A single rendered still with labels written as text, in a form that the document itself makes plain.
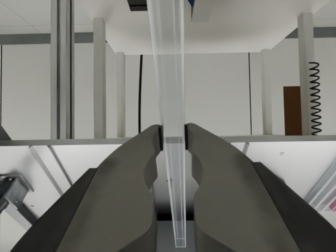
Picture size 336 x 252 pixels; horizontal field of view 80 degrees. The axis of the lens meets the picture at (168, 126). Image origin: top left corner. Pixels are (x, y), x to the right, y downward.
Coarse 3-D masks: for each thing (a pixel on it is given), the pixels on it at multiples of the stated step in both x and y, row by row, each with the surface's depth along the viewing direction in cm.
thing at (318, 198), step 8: (328, 168) 25; (328, 176) 25; (320, 184) 26; (328, 184) 26; (312, 192) 28; (320, 192) 27; (328, 192) 27; (312, 200) 28; (320, 200) 28; (328, 200) 28; (320, 208) 29; (328, 208) 29
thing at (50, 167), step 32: (0, 160) 24; (32, 160) 24; (64, 160) 24; (96, 160) 24; (160, 160) 24; (256, 160) 24; (288, 160) 24; (320, 160) 24; (32, 192) 29; (160, 192) 29; (192, 192) 29
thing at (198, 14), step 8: (128, 0) 46; (136, 0) 46; (144, 0) 46; (192, 0) 51; (200, 0) 49; (208, 0) 49; (136, 8) 49; (144, 8) 49; (192, 8) 53; (200, 8) 52; (208, 8) 52; (192, 16) 56; (200, 16) 56; (208, 16) 56
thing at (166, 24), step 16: (160, 0) 7; (176, 0) 7; (160, 16) 8; (176, 16) 8; (160, 32) 8; (176, 32) 8; (160, 48) 9; (176, 48) 9; (160, 64) 9; (176, 64) 9; (160, 80) 10; (176, 80) 10; (160, 96) 10; (176, 96) 10; (160, 112) 11; (176, 112) 11; (176, 128) 12; (176, 144) 13; (176, 160) 14; (176, 176) 15; (176, 192) 17; (176, 208) 19; (176, 224) 21; (176, 240) 25
